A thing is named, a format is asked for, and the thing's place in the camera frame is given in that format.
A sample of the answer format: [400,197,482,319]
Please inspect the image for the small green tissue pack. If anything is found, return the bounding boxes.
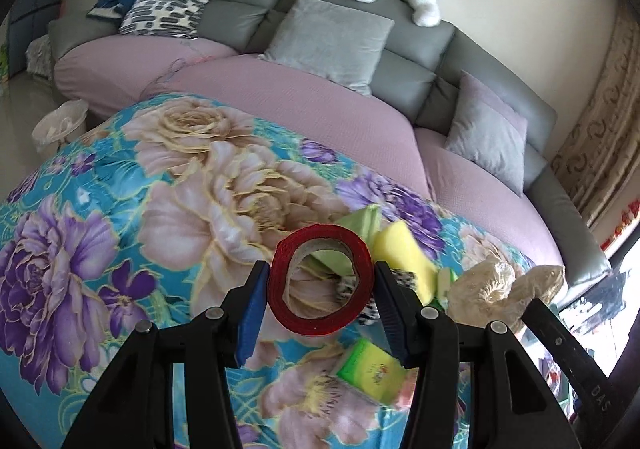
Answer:
[333,339,409,408]

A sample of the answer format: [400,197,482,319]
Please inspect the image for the red tape roll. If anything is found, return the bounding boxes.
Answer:
[267,224,373,337]

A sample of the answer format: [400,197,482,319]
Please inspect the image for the floral blue tablecloth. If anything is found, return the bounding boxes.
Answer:
[1,94,539,448]

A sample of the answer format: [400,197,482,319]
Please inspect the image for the yellow sponge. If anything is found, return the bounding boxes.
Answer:
[370,220,438,305]

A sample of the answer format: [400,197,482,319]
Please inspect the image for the leopard print scrunchie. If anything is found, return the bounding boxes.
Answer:
[336,268,416,325]

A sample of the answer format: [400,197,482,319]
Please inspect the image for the light green cloth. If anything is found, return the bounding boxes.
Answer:
[310,204,382,277]

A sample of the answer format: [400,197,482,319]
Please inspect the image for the beige patterned curtain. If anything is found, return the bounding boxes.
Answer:
[551,4,639,227]

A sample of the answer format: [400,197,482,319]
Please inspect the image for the grey pink pillow right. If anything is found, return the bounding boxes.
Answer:
[445,71,527,196]

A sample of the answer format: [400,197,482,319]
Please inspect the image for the white waste basket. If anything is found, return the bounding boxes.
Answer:
[32,99,89,161]

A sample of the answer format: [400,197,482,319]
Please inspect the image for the pink sofa seat cover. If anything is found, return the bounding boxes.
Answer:
[53,35,562,265]

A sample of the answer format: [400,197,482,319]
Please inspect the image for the grey pillow middle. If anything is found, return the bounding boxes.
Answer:
[264,0,395,97]

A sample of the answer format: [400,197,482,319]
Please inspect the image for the black white patterned pillow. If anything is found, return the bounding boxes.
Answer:
[118,0,211,39]

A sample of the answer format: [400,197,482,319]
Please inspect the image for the blue pillow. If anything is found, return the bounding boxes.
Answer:
[87,0,136,21]

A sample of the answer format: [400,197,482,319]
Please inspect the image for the grey sofa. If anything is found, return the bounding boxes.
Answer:
[49,0,611,297]

